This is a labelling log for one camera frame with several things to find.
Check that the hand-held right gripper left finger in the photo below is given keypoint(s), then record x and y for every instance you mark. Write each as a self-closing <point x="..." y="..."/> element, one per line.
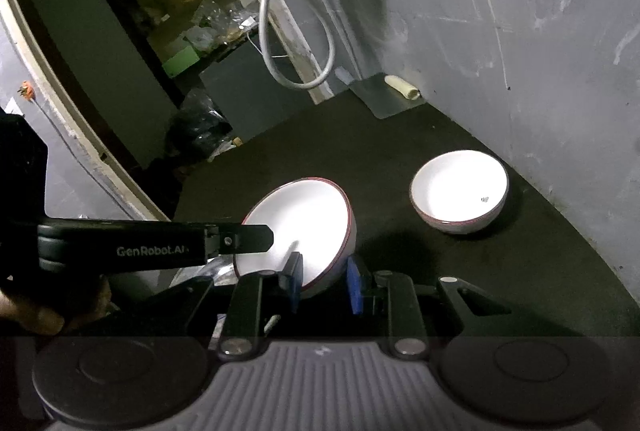
<point x="291" y="278"/>

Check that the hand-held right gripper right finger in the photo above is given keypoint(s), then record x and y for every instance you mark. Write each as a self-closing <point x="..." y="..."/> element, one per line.
<point x="355" y="286"/>

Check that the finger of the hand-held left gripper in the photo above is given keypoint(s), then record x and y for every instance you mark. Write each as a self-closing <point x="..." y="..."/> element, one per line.
<point x="245" y="239"/>

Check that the white ceramic bowl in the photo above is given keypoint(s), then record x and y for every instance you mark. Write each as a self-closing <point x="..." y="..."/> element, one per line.
<point x="305" y="221"/>
<point x="457" y="191"/>

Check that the person's left hand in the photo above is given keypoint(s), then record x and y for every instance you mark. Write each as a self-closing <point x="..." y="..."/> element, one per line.
<point x="35" y="313"/>

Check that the black plastic bag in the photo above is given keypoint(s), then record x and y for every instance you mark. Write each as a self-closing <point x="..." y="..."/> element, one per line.
<point x="202" y="126"/>

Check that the dark cabinet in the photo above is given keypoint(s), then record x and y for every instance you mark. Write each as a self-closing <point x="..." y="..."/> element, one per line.
<point x="250" y="91"/>

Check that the green box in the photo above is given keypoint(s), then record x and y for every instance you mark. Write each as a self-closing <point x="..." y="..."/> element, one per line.
<point x="181" y="62"/>

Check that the small cream roll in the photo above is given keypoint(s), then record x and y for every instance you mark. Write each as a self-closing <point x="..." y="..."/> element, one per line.
<point x="402" y="87"/>

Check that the cluttered storage shelf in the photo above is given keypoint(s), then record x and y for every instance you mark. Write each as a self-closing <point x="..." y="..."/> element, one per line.
<point x="210" y="21"/>

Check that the beige door frame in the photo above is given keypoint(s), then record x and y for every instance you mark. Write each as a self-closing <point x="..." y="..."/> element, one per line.
<point x="75" y="131"/>

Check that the orange wall hook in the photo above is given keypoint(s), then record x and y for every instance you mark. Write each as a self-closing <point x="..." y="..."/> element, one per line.
<point x="26" y="90"/>

